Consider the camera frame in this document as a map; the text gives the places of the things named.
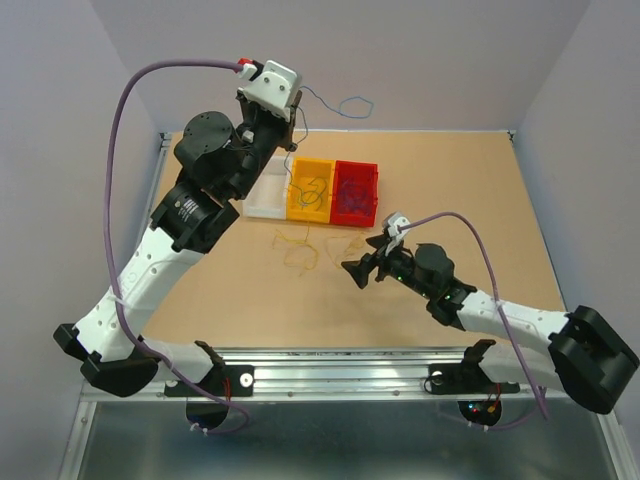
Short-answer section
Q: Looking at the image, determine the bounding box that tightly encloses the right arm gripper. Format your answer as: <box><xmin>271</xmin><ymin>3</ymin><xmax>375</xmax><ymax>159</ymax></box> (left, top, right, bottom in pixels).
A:
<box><xmin>339</xmin><ymin>232</ymin><xmax>434</xmax><ymax>299</ymax></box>

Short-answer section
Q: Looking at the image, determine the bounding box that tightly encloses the coloured wire bundle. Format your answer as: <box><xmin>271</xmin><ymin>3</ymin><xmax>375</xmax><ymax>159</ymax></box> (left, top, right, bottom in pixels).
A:
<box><xmin>272</xmin><ymin>224</ymin><xmax>366</xmax><ymax>274</ymax></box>

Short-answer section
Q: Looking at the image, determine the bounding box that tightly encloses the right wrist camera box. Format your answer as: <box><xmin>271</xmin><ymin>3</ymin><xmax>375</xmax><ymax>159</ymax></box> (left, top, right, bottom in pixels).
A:
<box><xmin>383</xmin><ymin>211</ymin><xmax>410</xmax><ymax>255</ymax></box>

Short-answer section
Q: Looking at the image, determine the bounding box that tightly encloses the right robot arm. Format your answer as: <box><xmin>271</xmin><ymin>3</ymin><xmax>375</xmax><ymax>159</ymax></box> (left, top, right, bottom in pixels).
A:
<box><xmin>341</xmin><ymin>235</ymin><xmax>639</xmax><ymax>414</ymax></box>

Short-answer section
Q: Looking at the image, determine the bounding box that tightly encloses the red plastic bin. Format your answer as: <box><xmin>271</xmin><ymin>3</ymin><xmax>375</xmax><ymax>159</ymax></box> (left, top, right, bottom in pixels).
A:
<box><xmin>329</xmin><ymin>160</ymin><xmax>379</xmax><ymax>228</ymax></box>

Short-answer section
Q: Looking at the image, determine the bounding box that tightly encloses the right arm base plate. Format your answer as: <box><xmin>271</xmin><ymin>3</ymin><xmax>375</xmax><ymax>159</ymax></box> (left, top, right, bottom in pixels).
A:
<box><xmin>423</xmin><ymin>363</ymin><xmax>520</xmax><ymax>395</ymax></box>

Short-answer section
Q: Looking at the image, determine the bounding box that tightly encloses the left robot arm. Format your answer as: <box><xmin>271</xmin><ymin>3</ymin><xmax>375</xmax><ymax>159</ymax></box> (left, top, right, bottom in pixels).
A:
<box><xmin>53</xmin><ymin>94</ymin><xmax>297</xmax><ymax>397</ymax></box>

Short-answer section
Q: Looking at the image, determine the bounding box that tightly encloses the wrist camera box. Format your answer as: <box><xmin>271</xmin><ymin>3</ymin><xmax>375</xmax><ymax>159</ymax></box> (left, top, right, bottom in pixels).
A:
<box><xmin>237</xmin><ymin>58</ymin><xmax>302</xmax><ymax>122</ymax></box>
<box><xmin>383</xmin><ymin>211</ymin><xmax>410</xmax><ymax>255</ymax></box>

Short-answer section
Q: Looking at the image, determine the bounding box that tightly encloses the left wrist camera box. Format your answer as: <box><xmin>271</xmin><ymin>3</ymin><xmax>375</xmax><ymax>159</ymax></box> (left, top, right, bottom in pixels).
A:
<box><xmin>237</xmin><ymin>58</ymin><xmax>302</xmax><ymax>122</ymax></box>

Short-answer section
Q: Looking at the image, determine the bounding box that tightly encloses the white plastic bin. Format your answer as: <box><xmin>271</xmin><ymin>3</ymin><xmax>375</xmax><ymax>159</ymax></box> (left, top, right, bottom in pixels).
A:
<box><xmin>242</xmin><ymin>155</ymin><xmax>292</xmax><ymax>220</ymax></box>

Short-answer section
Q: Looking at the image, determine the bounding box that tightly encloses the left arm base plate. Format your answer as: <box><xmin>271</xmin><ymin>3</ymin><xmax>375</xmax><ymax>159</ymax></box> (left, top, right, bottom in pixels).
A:
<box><xmin>164</xmin><ymin>364</ymin><xmax>255</xmax><ymax>399</ymax></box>

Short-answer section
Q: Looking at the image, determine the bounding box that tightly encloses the aluminium mounting rail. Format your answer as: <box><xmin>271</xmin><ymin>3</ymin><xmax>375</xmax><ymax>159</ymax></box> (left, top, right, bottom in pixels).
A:
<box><xmin>79</xmin><ymin>344</ymin><xmax>615</xmax><ymax>404</ymax></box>

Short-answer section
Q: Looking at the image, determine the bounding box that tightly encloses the yellow plastic bin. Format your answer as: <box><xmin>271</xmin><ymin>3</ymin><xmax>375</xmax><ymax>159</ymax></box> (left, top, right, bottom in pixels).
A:
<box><xmin>286</xmin><ymin>157</ymin><xmax>336</xmax><ymax>224</ymax></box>

